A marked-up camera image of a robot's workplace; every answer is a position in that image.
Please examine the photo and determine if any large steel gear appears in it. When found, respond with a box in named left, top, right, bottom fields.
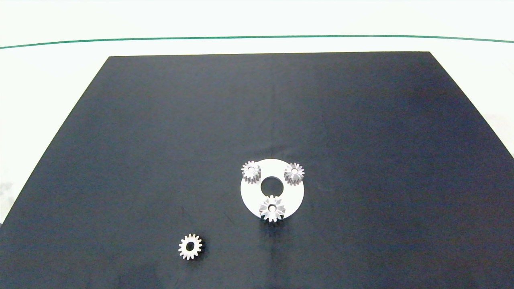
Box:
left=259, top=195, right=286, bottom=224

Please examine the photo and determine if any small steel gear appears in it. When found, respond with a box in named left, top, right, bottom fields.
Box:
left=241, top=161, right=261, bottom=184
left=178, top=234, right=203, bottom=261
left=284, top=163, right=305, bottom=187

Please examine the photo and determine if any round white pin plate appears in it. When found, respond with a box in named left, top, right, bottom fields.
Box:
left=240, top=159, right=304, bottom=219

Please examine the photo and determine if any dark rectangular mat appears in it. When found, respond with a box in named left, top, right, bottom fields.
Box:
left=0, top=51, right=514, bottom=289

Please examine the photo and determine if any green tape line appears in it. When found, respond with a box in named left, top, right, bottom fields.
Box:
left=0, top=35, right=514, bottom=49

